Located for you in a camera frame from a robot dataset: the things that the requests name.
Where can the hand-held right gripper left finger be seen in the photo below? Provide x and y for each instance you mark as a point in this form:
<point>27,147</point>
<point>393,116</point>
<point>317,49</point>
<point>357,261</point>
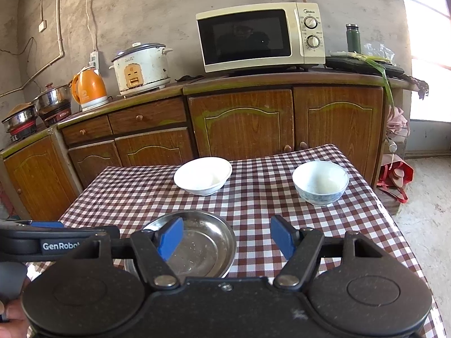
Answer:
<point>171,239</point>

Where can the dark hanging rag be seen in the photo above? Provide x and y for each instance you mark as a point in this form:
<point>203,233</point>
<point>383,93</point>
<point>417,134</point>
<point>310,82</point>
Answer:
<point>419,89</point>

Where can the white microwave oven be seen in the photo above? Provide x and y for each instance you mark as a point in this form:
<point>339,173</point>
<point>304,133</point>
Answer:
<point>246,38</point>

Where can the wooden crate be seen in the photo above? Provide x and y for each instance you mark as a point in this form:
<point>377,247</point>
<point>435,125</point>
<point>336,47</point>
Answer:
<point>389,206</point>

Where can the wooden single-door cabinet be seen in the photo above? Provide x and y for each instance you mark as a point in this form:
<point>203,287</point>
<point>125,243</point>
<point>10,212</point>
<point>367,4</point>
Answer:
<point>31,176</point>

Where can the dark green thermos bottle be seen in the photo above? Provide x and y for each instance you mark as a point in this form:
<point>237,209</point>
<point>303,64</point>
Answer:
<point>353,40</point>

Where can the pink cloth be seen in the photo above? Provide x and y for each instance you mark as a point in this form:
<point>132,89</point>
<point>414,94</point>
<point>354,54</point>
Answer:
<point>396,123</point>

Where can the large steel plate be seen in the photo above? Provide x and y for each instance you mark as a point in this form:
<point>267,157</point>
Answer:
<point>204,246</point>

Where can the red bag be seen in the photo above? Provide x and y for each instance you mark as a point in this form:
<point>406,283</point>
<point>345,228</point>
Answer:
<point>407,174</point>

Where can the small round white object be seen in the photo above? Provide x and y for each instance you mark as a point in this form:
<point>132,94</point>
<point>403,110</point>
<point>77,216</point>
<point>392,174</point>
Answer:
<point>393,146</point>

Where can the white power strip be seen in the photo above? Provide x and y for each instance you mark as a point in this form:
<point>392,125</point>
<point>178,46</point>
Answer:
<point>94,60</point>

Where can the grey glazed door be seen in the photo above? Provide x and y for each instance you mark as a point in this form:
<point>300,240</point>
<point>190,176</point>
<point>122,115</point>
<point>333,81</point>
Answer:
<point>430,137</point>

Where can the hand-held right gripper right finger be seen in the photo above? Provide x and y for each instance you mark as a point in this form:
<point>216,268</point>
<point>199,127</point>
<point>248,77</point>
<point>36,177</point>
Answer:
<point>282,236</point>

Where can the white rice cooker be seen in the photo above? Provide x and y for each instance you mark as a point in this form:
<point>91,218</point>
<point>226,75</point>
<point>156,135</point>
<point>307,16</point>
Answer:
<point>141,70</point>

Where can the wooden drawer cabinet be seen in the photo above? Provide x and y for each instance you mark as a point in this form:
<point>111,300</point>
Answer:
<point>148,116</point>

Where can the wooden two-door cabinet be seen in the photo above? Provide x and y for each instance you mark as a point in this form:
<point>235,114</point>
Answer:
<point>246,123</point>

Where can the person's left hand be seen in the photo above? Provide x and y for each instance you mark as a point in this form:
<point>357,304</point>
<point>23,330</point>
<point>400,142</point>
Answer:
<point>12,324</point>

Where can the steel pot with lid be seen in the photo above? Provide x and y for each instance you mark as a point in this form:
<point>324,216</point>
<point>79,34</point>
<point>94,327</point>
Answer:
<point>19,116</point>
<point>53,98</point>

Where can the blue patterned white bowl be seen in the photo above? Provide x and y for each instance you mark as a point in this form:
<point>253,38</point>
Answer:
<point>320,183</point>

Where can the clear plastic bag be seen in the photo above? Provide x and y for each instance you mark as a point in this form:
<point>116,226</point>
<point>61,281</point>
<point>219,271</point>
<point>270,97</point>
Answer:
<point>378,51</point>

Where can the dark cloth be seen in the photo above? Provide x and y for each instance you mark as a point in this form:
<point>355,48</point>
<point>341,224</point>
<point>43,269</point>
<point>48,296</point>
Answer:
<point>188,78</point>

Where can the green onion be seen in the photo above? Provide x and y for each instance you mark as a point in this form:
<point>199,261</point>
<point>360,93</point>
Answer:
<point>387,84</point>

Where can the black induction cooktop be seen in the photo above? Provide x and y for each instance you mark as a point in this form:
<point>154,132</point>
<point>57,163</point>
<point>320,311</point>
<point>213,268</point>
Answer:
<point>352,65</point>

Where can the checkered tablecloth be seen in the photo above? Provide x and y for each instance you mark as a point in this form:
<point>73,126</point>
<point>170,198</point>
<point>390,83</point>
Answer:
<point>264,190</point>

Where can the red black cooker base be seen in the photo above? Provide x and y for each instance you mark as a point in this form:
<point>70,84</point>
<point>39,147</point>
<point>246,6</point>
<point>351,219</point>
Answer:
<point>56,116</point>
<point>23,132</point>

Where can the white conduit pipe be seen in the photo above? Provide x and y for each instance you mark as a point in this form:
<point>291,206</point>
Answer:
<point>60,7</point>

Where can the wide white bowl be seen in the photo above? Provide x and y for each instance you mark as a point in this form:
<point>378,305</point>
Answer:
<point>201,176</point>

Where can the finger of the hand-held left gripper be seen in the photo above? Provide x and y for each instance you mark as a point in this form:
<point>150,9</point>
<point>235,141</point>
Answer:
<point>45,224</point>
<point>70,233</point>

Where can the orange electric kettle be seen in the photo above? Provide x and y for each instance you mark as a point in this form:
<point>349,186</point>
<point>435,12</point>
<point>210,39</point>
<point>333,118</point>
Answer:
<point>90,89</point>

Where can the white wall switch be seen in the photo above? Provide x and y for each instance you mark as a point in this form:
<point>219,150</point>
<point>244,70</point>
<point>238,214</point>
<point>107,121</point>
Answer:
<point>42,26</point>

